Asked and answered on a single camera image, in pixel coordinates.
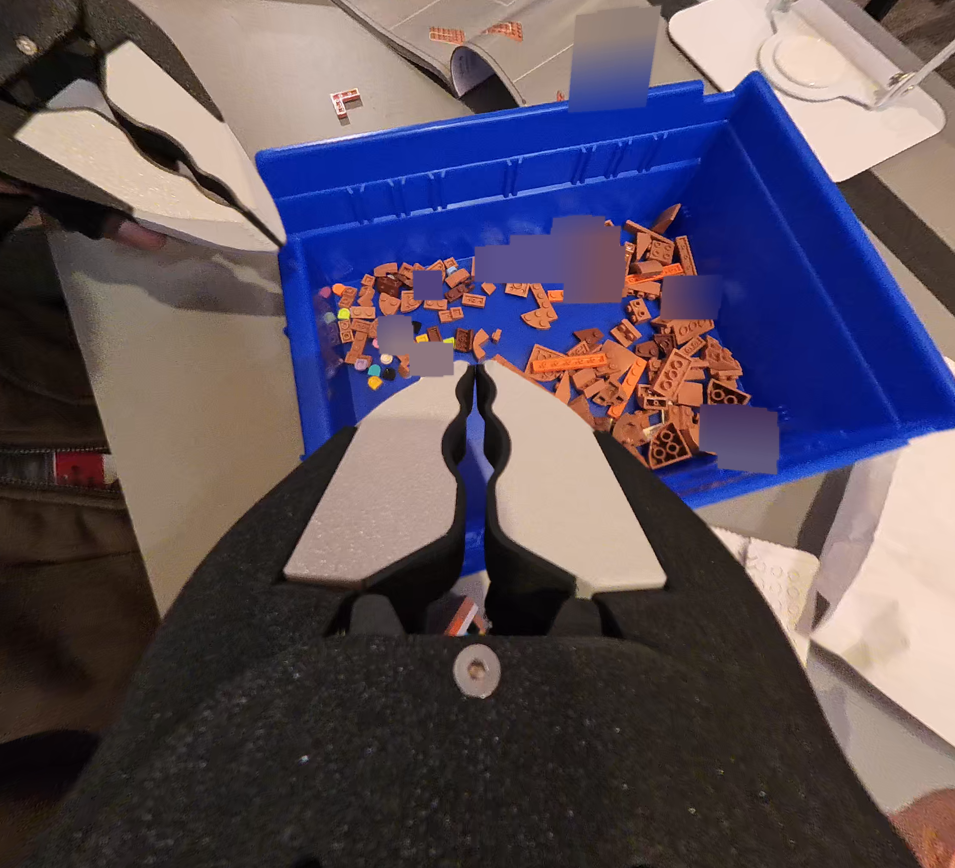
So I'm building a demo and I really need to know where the person's left hand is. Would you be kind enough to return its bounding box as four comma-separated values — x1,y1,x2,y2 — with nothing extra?
41,196,167,251

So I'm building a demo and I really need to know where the blue plastic parts bin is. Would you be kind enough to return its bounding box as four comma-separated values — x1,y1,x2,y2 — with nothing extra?
255,71,955,511

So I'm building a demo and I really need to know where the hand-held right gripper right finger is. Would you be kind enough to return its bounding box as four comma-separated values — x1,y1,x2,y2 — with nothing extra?
476,361,667,630

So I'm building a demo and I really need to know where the open lego instruction booklet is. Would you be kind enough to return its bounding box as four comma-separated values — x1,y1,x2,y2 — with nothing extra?
319,0,590,115

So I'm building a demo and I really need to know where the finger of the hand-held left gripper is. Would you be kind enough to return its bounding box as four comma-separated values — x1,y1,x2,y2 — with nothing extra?
13,79,281,251
99,38,290,248

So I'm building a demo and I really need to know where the pile of brown lego pieces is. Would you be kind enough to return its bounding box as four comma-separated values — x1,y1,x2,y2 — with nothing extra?
317,204,751,470

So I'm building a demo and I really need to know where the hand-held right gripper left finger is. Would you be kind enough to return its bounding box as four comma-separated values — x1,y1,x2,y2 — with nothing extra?
284,361,475,630

